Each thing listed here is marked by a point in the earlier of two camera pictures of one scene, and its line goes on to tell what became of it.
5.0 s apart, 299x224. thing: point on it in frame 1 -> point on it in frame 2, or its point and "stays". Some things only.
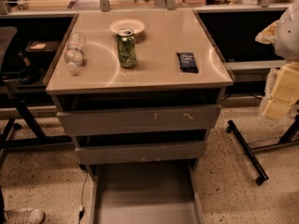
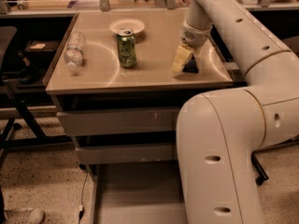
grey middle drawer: x=142 y=152 stays
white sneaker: x=23 y=216 stays
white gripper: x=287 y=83 -> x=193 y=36
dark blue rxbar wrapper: x=188 y=63 stays
